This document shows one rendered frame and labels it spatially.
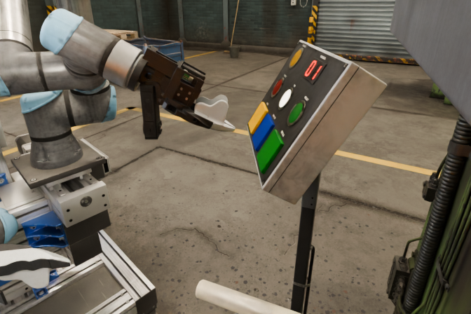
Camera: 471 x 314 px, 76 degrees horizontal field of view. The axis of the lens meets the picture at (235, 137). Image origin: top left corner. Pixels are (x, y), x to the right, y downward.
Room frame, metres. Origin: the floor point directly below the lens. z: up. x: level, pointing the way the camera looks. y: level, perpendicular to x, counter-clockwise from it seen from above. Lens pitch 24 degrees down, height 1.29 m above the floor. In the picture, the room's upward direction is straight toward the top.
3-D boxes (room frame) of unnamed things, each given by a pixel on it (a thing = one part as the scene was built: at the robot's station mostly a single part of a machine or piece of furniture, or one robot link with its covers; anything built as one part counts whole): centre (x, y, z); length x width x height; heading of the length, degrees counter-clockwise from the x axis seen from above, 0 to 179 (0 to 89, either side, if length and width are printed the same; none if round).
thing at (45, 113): (0.89, 0.58, 0.98); 0.13 x 0.12 x 0.14; 117
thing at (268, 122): (0.66, -0.07, 1.01); 0.07 x 0.05 x 0.07; 3
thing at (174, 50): (5.53, 1.59, 0.36); 1.20 x 0.80 x 0.72; 49
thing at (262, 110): (0.76, -0.06, 1.01); 0.07 x 0.05 x 0.07; 3
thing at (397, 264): (0.42, -0.32, 0.80); 0.06 x 0.03 x 0.14; 158
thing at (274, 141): (0.56, -0.07, 1.01); 0.07 x 0.05 x 0.07; 3
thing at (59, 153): (0.89, 0.59, 0.87); 0.15 x 0.15 x 0.10
